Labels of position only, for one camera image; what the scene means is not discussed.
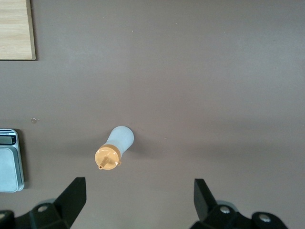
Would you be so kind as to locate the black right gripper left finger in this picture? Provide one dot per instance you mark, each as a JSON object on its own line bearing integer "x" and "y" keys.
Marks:
{"x": 69, "y": 205}

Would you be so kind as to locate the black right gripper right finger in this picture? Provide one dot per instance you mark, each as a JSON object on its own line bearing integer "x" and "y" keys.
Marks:
{"x": 205, "y": 205}

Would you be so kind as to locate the translucent sauce bottle orange cap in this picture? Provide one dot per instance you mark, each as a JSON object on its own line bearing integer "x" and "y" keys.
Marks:
{"x": 119, "y": 140}

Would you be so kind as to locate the silver digital kitchen scale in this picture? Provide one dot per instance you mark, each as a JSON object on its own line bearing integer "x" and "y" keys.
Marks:
{"x": 8, "y": 164}

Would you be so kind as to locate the wooden cutting board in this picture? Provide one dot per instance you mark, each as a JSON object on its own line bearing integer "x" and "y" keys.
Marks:
{"x": 14, "y": 28}

